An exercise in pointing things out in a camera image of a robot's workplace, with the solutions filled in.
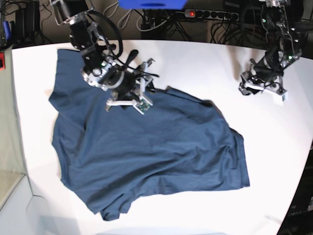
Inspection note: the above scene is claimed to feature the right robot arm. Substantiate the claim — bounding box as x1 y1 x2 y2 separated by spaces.
50 0 155 106

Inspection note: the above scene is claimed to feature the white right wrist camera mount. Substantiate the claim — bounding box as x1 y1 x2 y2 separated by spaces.
106 58 155 115

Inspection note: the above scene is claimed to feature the dark blue t-shirt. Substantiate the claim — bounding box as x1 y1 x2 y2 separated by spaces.
49 49 250 221

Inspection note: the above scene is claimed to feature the black power strip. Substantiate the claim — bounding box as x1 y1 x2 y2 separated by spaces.
184 9 239 22

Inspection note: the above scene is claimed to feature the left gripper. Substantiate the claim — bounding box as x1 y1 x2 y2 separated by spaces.
247 65 284 81

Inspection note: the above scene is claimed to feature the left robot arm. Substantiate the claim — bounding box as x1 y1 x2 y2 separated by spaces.
239 0 302 97

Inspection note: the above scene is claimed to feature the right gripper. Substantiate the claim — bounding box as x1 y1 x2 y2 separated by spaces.
107 66 156 103

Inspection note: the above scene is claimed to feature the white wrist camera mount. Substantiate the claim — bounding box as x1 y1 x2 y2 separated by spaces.
238 70 289 106
106 58 155 115

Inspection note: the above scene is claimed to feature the white looped cable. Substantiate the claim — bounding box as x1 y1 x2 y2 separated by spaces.
103 0 134 29

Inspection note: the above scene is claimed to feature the blue plastic bin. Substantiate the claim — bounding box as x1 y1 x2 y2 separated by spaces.
118 0 187 10

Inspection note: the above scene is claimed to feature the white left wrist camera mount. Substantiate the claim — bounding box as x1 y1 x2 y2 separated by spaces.
238 70 289 106

